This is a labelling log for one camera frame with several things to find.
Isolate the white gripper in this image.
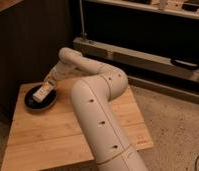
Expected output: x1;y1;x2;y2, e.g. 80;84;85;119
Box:
44;63;73;90

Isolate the white plastic bottle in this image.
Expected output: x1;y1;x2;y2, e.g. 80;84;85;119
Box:
33;82;53;103

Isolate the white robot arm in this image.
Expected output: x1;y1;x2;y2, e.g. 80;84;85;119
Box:
50;48;148;171

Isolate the black ceramic bowl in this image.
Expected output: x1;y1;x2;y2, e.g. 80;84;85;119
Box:
24;85;57;112

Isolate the wooden table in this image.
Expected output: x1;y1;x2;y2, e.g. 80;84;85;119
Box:
1;78;154;171

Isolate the metal vertical pole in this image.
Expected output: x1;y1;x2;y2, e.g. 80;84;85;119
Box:
79;0;87;41

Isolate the grey metal shelf beam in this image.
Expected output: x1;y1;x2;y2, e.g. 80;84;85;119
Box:
73;37;199;83

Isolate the upper wooden shelf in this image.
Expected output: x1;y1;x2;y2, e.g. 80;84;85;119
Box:
87;0;199;20

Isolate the black handle object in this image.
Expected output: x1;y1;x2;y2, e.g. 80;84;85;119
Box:
170;59;199;71

